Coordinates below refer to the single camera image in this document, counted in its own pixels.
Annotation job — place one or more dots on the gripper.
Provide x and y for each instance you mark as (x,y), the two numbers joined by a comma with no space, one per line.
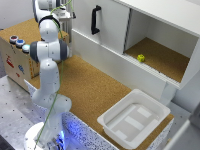
(64,12)

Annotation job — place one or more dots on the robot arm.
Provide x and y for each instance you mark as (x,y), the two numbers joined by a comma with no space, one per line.
(50,83)

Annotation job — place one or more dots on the white sliding door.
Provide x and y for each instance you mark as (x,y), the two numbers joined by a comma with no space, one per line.
(106,23)

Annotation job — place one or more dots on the green button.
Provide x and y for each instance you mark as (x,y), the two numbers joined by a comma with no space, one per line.
(26,48)

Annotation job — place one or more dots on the blue button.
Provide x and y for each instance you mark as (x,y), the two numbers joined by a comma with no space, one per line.
(20,42)

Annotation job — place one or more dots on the red button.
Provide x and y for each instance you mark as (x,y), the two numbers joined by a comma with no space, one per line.
(13,38)

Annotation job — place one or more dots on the yellow block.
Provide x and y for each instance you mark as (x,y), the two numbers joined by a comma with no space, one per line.
(141,58)

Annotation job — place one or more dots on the white cabinet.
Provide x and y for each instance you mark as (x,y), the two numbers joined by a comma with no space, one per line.
(160,16)

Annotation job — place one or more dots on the white plastic box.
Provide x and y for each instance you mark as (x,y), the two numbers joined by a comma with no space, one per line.
(133,116)

